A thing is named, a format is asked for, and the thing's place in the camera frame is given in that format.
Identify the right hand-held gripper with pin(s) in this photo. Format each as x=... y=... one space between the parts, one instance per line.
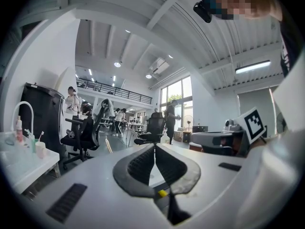
x=253 y=125

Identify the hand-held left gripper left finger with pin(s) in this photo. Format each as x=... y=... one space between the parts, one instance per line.
x=100 y=190

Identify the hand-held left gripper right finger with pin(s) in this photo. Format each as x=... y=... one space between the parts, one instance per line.
x=214 y=190

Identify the person's right forearm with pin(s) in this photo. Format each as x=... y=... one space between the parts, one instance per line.
x=268 y=141

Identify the cream plastic cup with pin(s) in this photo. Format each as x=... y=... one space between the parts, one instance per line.
x=41 y=150

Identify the white toothbrush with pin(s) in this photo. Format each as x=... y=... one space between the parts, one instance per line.
x=27 y=132
x=41 y=136

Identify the white standing fan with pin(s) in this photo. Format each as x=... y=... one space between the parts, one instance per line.
x=189 y=121

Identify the cardboard box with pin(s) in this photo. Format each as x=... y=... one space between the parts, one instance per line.
x=181 y=135

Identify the black office chair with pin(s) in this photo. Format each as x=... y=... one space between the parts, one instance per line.
x=156 y=125
x=89 y=132

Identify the grey roller blind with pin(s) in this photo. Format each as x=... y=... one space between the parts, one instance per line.
x=255 y=106

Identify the white side table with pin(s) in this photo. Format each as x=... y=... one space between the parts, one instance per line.
x=26 y=166

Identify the black standing fan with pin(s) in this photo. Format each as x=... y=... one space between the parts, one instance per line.
x=281 y=123

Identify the white cloth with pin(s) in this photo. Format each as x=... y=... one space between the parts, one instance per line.
x=110 y=108

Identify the round ceiling lamp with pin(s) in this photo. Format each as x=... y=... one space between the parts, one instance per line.
x=117 y=64
x=148 y=76

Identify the ceiling air conditioner unit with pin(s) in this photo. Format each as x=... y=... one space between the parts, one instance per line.
x=159 y=65

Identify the long tube ceiling lamp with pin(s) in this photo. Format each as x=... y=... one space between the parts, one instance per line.
x=252 y=67

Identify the black wheeled equipment cabinet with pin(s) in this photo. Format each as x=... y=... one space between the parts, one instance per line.
x=43 y=118

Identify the black balcony railing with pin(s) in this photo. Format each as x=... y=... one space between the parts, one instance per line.
x=114 y=90

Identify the pale blue soap dish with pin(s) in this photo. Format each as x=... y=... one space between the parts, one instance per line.
x=9 y=141

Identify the white foam board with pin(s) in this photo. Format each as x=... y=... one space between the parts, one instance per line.
x=65 y=80

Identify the white curved faucet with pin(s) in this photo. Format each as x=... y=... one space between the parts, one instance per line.
x=22 y=103

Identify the person's black t-shirt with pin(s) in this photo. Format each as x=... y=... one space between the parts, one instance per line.
x=288 y=49

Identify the large glass window wall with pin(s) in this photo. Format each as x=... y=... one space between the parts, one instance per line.
x=177 y=92

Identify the white frame table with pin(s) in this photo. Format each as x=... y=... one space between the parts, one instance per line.
x=137 y=124

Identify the black head-worn camera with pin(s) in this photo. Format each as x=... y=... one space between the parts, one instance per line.
x=202 y=11

